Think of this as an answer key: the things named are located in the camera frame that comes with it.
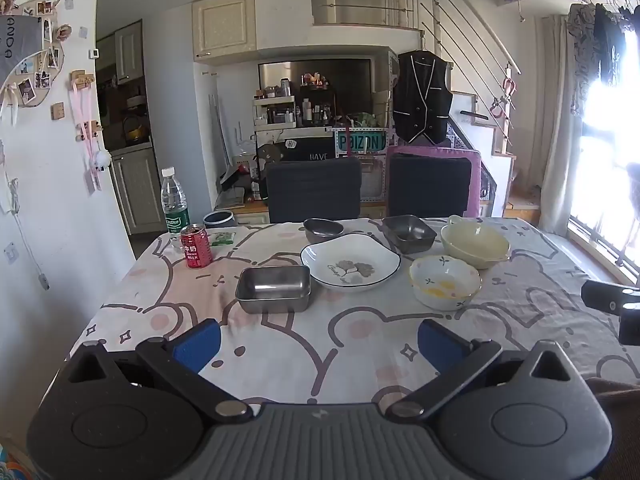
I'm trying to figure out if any grey pennant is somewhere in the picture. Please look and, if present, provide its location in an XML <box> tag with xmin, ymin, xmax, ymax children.
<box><xmin>0</xmin><ymin>15</ymin><xmax>43</xmax><ymax>91</ymax></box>

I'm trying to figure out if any cream bowl with handles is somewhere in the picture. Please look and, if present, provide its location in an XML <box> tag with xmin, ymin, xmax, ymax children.
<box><xmin>440</xmin><ymin>215</ymin><xmax>512</xmax><ymax>270</ymax></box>

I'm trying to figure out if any brown cloth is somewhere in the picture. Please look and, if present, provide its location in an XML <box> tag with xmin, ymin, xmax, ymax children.
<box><xmin>590</xmin><ymin>377</ymin><xmax>640</xmax><ymax>480</ymax></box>

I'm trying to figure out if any rectangular steel container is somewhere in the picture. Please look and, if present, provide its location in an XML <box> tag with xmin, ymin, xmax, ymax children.
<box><xmin>235</xmin><ymin>265</ymin><xmax>312</xmax><ymax>315</ymax></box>

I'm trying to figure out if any cream kitchen wall cabinet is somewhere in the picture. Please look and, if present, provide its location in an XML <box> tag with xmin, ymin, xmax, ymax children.
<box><xmin>115</xmin><ymin>25</ymin><xmax>146</xmax><ymax>83</ymax></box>

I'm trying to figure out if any yellow pot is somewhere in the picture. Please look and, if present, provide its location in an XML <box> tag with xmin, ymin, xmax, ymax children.
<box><xmin>122</xmin><ymin>115</ymin><xmax>151</xmax><ymax>143</ymax></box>

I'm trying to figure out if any square steel bowl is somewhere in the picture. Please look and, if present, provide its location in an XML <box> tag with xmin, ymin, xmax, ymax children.
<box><xmin>381</xmin><ymin>215</ymin><xmax>438</xmax><ymax>255</ymax></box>

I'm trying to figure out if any round steel bowl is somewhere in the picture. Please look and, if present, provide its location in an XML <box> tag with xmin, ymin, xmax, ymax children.
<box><xmin>303</xmin><ymin>218</ymin><xmax>345</xmax><ymax>244</ymax></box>

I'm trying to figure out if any black hanging garment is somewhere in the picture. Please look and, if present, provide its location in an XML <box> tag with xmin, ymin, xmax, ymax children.
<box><xmin>595</xmin><ymin>2</ymin><xmax>628</xmax><ymax>86</ymax></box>

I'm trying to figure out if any black vest with white trim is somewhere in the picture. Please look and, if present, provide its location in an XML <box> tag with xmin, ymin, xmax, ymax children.
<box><xmin>392</xmin><ymin>51</ymin><xmax>453</xmax><ymax>145</ymax></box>

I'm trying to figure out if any staircase wire railing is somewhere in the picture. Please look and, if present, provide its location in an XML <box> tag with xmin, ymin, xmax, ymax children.
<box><xmin>417</xmin><ymin>0</ymin><xmax>521</xmax><ymax>126</ymax></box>

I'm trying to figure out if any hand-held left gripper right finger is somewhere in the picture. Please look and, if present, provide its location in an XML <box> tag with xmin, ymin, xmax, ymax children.
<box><xmin>385</xmin><ymin>318</ymin><xmax>576</xmax><ymax>423</ymax></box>

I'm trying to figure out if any red drink can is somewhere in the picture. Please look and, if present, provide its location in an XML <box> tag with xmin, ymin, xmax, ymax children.
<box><xmin>180</xmin><ymin>225</ymin><xmax>213</xmax><ymax>269</ymax></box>

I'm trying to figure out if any clear water bottle green label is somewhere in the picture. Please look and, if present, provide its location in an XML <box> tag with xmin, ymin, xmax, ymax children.
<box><xmin>160</xmin><ymin>166</ymin><xmax>191</xmax><ymax>237</ymax></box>

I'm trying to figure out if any black window guard rail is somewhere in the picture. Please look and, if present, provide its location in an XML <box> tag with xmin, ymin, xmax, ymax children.
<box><xmin>570</xmin><ymin>215</ymin><xmax>640</xmax><ymax>281</ymax></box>

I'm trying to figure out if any pink ribbon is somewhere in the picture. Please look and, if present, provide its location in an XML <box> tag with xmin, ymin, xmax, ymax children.
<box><xmin>72</xmin><ymin>80</ymin><xmax>103</xmax><ymax>196</ymax></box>

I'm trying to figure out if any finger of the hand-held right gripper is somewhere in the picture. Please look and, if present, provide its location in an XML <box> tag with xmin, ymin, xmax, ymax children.
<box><xmin>581</xmin><ymin>279</ymin><xmax>640</xmax><ymax>317</ymax></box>

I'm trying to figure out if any colourful printed cloth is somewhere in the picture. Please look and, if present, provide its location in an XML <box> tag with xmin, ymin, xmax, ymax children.
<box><xmin>0</xmin><ymin>445</ymin><xmax>31</xmax><ymax>480</ymax></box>

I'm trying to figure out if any beige curtain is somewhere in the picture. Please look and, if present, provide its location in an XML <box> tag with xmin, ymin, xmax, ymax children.
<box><xmin>542</xmin><ymin>15</ymin><xmax>583</xmax><ymax>221</ymax></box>

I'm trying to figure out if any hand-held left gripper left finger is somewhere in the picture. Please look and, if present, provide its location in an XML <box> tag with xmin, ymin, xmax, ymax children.
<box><xmin>65</xmin><ymin>318</ymin><xmax>253</xmax><ymax>423</ymax></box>

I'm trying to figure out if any white shelf rack with bottles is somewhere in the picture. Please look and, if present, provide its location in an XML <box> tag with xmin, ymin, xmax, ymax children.
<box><xmin>252</xmin><ymin>95</ymin><xmax>301</xmax><ymax>128</ymax></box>

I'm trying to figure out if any white charger cable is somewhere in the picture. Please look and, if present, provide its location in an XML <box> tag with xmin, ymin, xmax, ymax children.
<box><xmin>0</xmin><ymin>140</ymin><xmax>51</xmax><ymax>291</ymax></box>

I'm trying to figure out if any printed cartoon tablecloth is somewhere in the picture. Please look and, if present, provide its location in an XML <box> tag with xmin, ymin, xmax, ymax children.
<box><xmin>65</xmin><ymin>217</ymin><xmax>640</xmax><ymax>406</ymax></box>

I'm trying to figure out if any wall photo collage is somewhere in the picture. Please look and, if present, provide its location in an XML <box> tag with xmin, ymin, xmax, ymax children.
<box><xmin>0</xmin><ymin>0</ymin><xmax>66</xmax><ymax>108</ymax></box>

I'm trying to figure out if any patterned hanging garment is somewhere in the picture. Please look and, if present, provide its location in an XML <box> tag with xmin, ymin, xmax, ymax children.
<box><xmin>567</xmin><ymin>2</ymin><xmax>598</xmax><ymax>121</ymax></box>

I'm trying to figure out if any white floral bowl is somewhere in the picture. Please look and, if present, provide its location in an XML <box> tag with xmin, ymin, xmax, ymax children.
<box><xmin>409</xmin><ymin>255</ymin><xmax>482</xmax><ymax>311</ymax></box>

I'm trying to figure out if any black storage box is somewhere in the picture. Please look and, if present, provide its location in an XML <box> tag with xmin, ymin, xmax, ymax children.
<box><xmin>282</xmin><ymin>136</ymin><xmax>336</xmax><ymax>163</ymax></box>

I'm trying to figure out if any cream kitchen base cabinet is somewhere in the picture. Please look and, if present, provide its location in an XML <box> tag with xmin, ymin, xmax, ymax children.
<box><xmin>110</xmin><ymin>145</ymin><xmax>166</xmax><ymax>236</ymax></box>

